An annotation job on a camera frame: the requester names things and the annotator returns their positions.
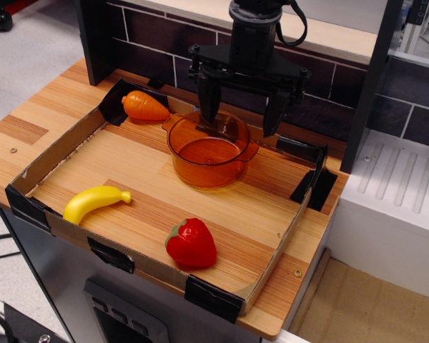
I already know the orange transparent plastic pot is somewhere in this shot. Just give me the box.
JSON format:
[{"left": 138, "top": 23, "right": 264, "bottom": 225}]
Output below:
[{"left": 162, "top": 111, "right": 259, "bottom": 188}]

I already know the cardboard fence with black tape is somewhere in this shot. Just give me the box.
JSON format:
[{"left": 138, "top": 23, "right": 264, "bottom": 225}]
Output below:
[{"left": 6, "top": 80, "right": 336, "bottom": 322}]

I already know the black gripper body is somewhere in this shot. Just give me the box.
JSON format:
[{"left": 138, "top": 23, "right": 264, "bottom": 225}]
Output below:
[{"left": 189, "top": 18, "right": 311, "bottom": 105}]

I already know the yellow toy banana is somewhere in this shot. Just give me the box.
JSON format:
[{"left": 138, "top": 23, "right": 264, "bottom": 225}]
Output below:
[{"left": 63, "top": 186, "right": 132, "bottom": 224}]

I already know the orange toy carrot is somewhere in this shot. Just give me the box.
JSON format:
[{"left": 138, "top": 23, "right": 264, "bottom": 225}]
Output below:
[{"left": 122, "top": 91, "right": 171, "bottom": 121}]

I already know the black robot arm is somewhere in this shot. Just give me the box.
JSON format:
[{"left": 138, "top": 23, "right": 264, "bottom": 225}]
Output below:
[{"left": 189, "top": 1, "right": 311, "bottom": 136}]

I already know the white toy sink drainboard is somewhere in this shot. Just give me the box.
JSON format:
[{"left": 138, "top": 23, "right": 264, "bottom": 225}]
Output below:
[{"left": 327, "top": 131, "right": 429, "bottom": 297}]

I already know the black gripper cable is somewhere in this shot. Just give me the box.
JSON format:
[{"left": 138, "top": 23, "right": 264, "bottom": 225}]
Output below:
[{"left": 275, "top": 0, "right": 308, "bottom": 46}]

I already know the black caster wheel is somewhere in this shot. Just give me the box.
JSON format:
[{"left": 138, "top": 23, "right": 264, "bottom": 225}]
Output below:
[{"left": 0, "top": 9, "right": 13, "bottom": 32}]

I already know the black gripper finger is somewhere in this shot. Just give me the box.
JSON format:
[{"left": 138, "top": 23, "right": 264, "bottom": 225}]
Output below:
[
  {"left": 263, "top": 93, "right": 289, "bottom": 137},
  {"left": 197, "top": 72, "right": 221, "bottom": 123}
]

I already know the red toy strawberry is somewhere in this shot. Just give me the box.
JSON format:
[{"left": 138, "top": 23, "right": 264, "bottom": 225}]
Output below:
[{"left": 164, "top": 218, "right": 217, "bottom": 268}]

